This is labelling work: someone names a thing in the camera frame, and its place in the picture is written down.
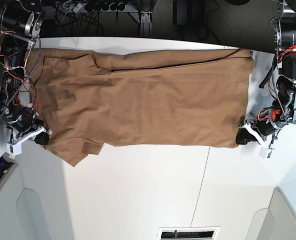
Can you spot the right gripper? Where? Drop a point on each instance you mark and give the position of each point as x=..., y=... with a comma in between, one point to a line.
x=27, y=127

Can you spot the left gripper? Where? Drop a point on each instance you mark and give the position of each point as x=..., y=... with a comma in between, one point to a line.
x=264, y=132

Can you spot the tan brown t-shirt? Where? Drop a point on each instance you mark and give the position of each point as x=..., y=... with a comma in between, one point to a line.
x=166, y=97

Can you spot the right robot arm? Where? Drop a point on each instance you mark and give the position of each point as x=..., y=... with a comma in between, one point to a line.
x=20, y=22

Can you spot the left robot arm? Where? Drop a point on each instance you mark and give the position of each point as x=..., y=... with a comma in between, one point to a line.
x=281, y=80

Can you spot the grey padded panel left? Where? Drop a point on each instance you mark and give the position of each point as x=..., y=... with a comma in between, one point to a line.
x=21, y=213

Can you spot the grey padded panel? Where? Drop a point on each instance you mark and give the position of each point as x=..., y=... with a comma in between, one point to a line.
x=277, y=222
x=21, y=213

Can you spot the grey padded panel right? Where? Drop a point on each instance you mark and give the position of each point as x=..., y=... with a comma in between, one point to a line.
x=277, y=222

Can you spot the white vent grille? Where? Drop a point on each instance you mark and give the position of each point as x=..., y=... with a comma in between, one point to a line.
x=188, y=233

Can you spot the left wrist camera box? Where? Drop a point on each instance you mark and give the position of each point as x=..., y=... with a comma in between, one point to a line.
x=265, y=153

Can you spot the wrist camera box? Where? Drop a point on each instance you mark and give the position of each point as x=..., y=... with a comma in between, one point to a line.
x=13, y=150
x=265, y=153

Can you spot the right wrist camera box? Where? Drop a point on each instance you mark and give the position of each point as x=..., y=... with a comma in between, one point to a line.
x=13, y=150

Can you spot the aluminium frame post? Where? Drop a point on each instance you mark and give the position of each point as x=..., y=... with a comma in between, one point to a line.
x=144, y=20

